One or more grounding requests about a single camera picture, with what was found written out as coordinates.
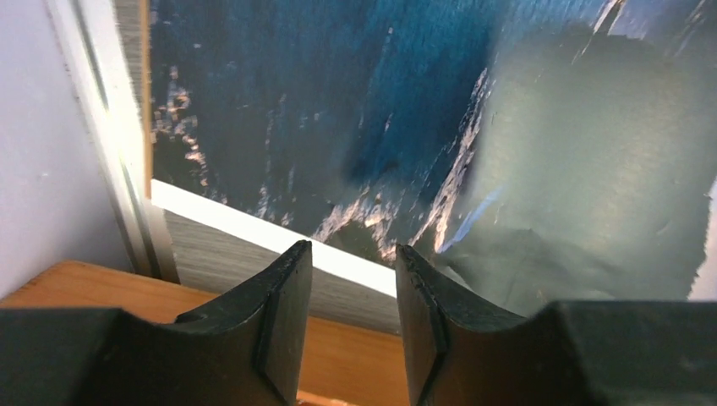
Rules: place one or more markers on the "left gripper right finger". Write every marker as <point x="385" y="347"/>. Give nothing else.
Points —
<point x="460" y="349"/>

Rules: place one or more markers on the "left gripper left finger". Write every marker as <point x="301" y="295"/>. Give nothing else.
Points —
<point x="242" y="348"/>

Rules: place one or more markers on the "landscape photo print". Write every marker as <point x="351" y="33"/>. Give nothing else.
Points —
<point x="533" y="150"/>

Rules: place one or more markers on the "orange compartment tray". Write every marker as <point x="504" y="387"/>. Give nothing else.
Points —
<point x="342" y="364"/>

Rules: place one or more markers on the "brown frame backing board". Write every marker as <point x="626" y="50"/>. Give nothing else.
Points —
<point x="145" y="87"/>

